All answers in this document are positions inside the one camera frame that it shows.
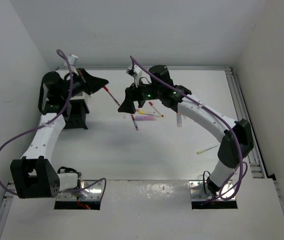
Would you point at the yellow white pen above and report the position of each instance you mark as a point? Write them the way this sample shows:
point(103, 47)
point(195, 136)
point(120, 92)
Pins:
point(206, 149)

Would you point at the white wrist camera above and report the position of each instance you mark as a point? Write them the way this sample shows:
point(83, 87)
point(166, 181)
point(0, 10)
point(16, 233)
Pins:
point(72, 59)
point(136, 72)

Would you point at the pink clear pen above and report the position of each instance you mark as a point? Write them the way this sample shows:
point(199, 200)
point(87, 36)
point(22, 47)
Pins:
point(134, 122)

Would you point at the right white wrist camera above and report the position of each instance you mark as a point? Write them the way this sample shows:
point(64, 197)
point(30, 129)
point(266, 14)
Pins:
point(136, 72)

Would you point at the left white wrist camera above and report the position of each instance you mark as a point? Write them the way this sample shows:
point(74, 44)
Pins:
point(72, 59)

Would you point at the metal base plate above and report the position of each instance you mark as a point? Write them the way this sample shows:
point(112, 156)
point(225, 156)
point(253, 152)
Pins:
point(90, 194)
point(199, 191)

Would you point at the orange capped white marker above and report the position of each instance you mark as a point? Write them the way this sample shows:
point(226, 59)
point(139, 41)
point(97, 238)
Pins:
point(179, 120)

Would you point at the purple highlighter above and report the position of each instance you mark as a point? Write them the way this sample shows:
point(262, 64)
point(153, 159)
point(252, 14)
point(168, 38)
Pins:
point(146, 118)

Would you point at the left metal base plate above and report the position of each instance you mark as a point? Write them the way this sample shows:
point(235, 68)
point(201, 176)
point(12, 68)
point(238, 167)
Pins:
point(90, 194)

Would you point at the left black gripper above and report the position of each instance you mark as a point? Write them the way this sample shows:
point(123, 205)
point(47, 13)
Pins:
point(89, 84)

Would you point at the black slatted organizer bin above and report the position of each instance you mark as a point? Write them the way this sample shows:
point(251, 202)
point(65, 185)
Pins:
point(78, 113)

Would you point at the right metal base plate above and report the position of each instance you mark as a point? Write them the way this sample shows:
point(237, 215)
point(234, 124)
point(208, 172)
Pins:
point(199, 191)

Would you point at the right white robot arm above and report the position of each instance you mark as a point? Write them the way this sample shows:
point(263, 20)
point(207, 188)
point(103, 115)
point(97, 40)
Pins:
point(235, 136)

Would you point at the red gel pen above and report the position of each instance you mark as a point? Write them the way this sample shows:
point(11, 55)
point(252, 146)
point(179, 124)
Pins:
point(114, 99)

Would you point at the pink yellow marker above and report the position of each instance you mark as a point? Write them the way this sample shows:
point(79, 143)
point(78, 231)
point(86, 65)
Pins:
point(139, 111)

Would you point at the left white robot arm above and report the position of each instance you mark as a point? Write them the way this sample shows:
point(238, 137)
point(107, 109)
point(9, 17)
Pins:
point(33, 175)

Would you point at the red capped white marker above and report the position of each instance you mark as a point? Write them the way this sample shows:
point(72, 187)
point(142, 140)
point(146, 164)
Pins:
point(155, 109)

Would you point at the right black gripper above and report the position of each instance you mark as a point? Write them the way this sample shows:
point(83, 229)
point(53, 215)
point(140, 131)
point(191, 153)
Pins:
point(132, 93)

